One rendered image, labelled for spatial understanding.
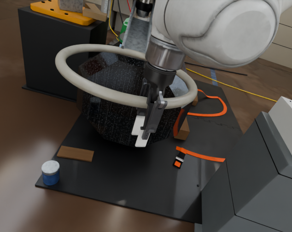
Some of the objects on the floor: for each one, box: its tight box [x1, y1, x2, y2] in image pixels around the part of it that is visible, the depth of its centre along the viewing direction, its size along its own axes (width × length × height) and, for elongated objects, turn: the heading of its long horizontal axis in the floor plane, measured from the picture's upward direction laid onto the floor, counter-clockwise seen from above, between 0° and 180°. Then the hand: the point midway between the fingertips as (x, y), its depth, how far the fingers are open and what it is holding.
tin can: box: [41, 160, 59, 186], centre depth 125 cm, size 10×10×13 cm
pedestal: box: [18, 6, 109, 103], centre depth 205 cm, size 66×66×74 cm
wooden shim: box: [57, 145, 94, 162], centre depth 149 cm, size 25×10×2 cm, turn 72°
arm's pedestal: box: [194, 111, 292, 232], centre depth 114 cm, size 50×50×80 cm
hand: (140, 131), depth 57 cm, fingers closed on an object, 4 cm apart
